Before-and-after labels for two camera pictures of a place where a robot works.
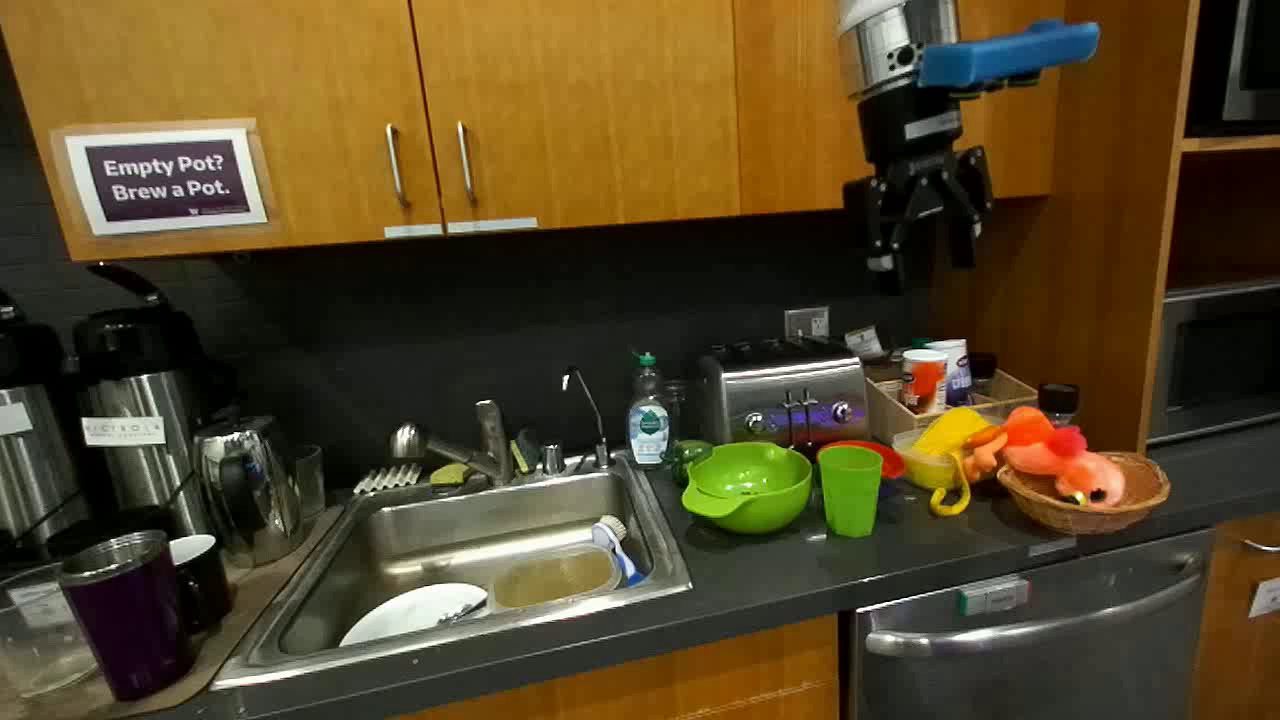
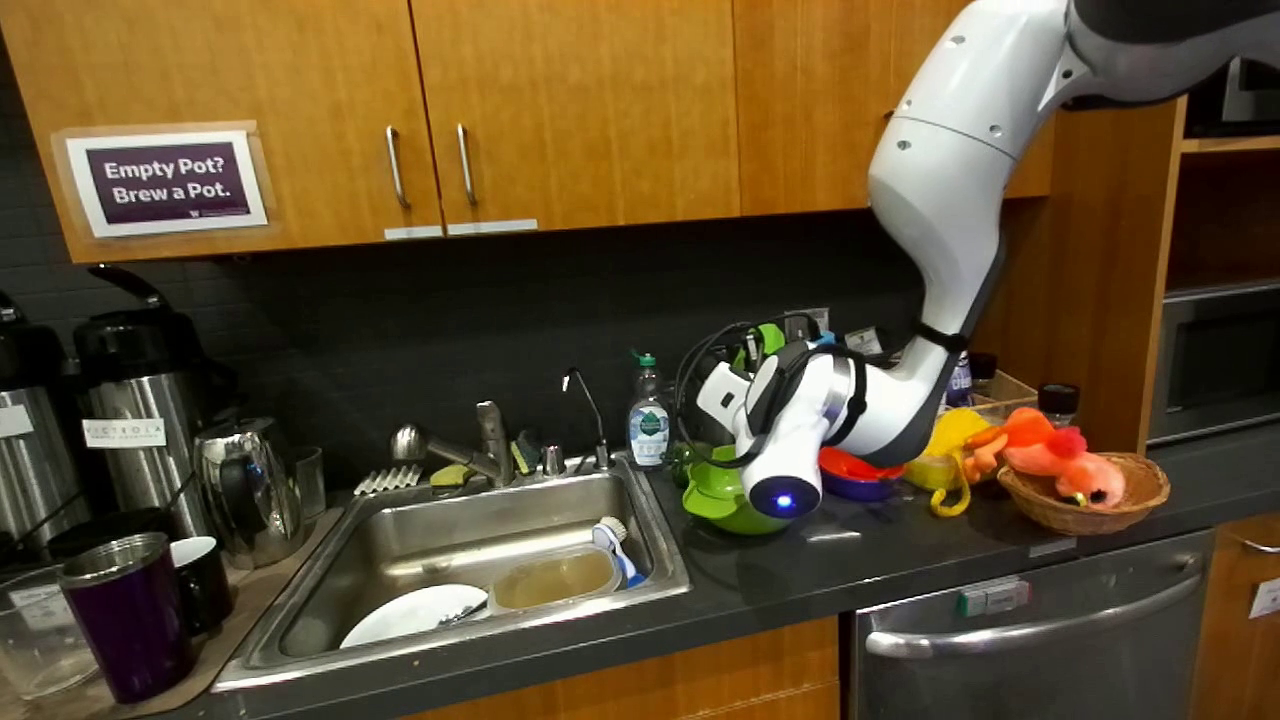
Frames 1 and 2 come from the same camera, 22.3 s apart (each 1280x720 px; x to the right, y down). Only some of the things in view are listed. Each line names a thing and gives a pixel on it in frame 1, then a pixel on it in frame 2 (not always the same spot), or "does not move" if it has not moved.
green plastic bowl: (750, 486) does not move
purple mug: (129, 595) does not move
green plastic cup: (850, 481) → (770, 337)
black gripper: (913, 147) → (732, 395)
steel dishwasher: (1107, 637) does not move
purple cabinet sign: (141, 182) does not move
